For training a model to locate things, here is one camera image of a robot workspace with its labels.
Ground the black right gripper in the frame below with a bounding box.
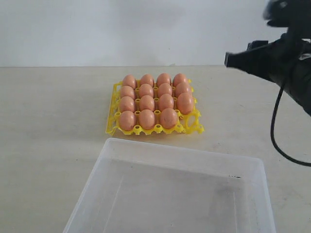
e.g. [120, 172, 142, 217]
[224, 34, 311, 114]

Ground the yellow plastic egg tray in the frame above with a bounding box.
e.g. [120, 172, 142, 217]
[105, 81, 205, 135]

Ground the clear plastic bin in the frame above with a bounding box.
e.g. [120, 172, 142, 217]
[64, 138, 276, 233]

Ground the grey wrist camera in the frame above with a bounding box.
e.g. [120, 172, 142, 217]
[263, 0, 311, 39]

